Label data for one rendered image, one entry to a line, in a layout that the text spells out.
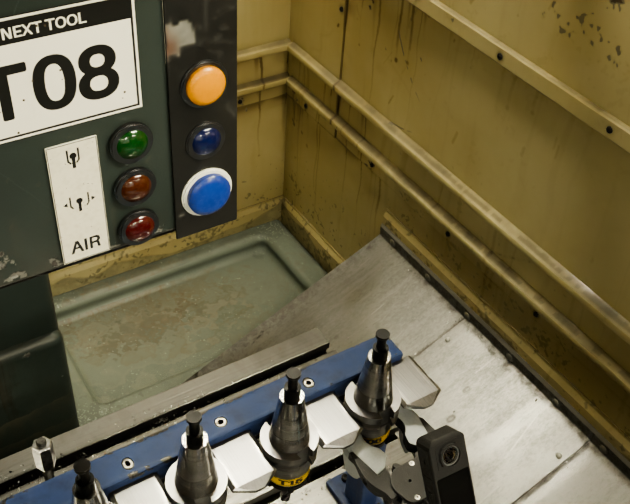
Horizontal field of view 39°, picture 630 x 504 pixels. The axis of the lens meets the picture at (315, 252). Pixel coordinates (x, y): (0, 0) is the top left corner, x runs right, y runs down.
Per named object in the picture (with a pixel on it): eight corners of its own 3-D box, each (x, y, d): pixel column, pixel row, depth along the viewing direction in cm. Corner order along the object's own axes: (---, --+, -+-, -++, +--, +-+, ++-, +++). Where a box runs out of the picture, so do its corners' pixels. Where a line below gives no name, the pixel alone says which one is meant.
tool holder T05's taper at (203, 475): (211, 456, 94) (211, 416, 89) (223, 491, 91) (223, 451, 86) (169, 467, 92) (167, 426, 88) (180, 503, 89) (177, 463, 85)
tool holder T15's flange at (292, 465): (293, 418, 101) (294, 404, 100) (328, 454, 98) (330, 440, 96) (248, 446, 98) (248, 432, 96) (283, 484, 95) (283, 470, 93)
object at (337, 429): (368, 438, 99) (369, 433, 98) (328, 458, 97) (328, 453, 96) (333, 395, 103) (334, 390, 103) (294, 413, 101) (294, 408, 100)
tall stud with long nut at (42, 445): (67, 500, 126) (54, 443, 117) (47, 509, 125) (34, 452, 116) (59, 485, 127) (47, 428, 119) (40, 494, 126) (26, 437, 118)
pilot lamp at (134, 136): (152, 156, 54) (150, 125, 52) (117, 167, 53) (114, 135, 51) (148, 151, 54) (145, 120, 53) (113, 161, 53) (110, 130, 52)
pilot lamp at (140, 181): (155, 199, 56) (153, 170, 54) (122, 209, 55) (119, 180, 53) (151, 194, 56) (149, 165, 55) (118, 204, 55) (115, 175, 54)
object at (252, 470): (282, 480, 94) (282, 476, 94) (237, 503, 92) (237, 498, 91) (249, 433, 98) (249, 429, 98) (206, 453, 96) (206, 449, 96)
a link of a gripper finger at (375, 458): (312, 456, 105) (373, 506, 101) (316, 426, 101) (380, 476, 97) (330, 440, 107) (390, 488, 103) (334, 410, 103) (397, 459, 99)
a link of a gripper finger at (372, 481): (339, 467, 99) (402, 518, 95) (340, 459, 98) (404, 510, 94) (366, 442, 102) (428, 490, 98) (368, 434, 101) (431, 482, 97)
